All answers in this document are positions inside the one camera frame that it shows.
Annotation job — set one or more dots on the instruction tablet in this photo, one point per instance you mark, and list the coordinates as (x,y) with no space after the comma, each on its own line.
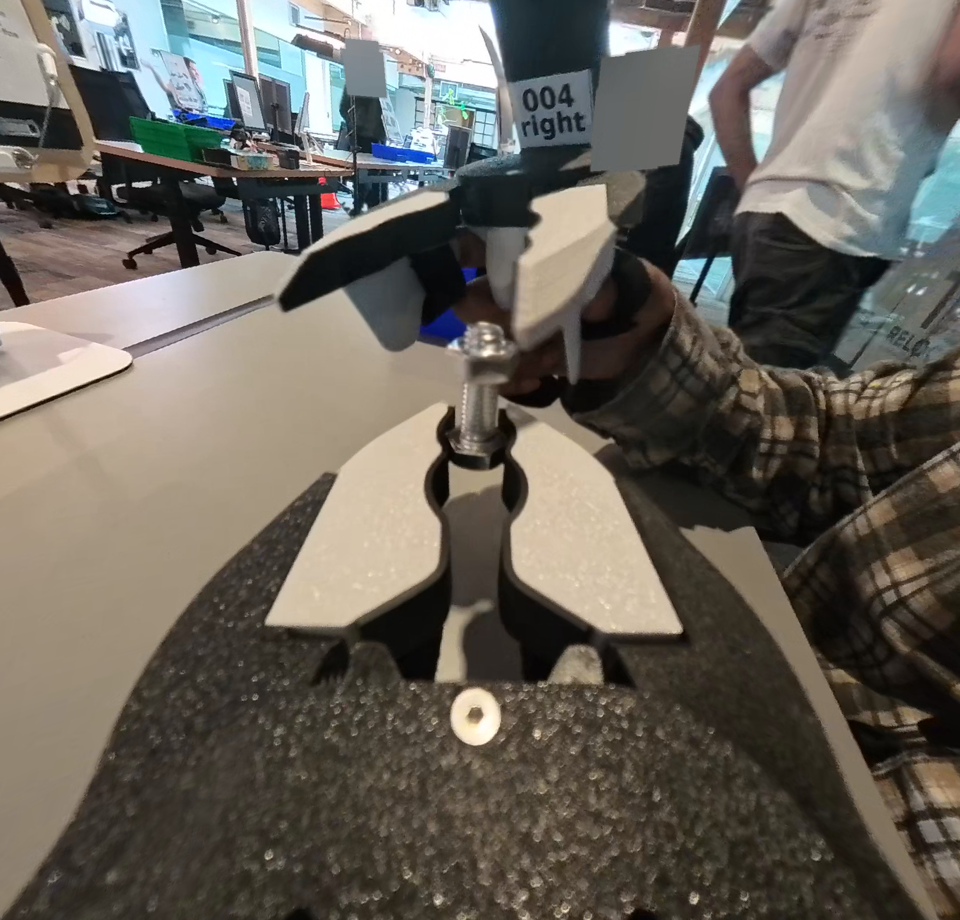
(30,72)

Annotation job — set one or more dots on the silver hex bolt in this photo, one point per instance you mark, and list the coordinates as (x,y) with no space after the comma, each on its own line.
(480,410)

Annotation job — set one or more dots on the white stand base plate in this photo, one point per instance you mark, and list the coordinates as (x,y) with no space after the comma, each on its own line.
(52,369)

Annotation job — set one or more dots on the person's right hand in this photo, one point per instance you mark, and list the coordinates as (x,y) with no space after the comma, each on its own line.
(630,335)

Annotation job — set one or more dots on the black backpack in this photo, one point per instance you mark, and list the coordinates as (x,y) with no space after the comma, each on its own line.
(262,224)

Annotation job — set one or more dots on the operator arm plaid sleeve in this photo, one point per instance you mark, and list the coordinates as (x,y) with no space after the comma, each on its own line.
(892,582)

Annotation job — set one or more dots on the black office chair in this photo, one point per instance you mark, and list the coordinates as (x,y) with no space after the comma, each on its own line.
(187,200)

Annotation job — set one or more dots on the curved grey banner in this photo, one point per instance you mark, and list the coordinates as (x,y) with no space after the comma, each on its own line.
(499,72)

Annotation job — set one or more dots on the wooden office desk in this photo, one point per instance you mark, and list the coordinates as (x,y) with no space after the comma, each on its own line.
(187,164)

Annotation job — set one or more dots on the green plastic crate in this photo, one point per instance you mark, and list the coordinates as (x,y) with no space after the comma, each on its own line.
(172,138)

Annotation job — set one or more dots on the black metal cabinet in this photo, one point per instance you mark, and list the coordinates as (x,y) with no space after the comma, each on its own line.
(712,215)

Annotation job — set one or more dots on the wall poster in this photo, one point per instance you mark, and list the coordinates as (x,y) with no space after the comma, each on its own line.
(184,84)

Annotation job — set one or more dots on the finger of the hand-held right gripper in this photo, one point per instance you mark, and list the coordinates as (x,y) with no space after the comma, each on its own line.
(562,267)
(390,297)

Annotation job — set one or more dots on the black desktop monitor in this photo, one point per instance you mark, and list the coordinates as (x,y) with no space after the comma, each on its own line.
(276,108)
(246,102)

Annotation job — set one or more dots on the small black monitor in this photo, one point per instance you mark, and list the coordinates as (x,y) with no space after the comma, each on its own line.
(457,147)

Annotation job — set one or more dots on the blue plastic storage bin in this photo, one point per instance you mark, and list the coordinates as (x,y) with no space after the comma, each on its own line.
(446,327)

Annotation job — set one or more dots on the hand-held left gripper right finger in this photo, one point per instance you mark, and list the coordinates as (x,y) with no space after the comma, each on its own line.
(592,545)

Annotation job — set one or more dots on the person's right forearm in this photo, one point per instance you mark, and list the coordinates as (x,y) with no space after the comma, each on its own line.
(787,425)

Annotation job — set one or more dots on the low blue tray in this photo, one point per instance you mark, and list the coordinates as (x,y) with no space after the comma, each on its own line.
(401,153)

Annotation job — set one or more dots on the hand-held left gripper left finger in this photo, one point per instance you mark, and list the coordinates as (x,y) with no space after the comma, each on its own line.
(360,537)

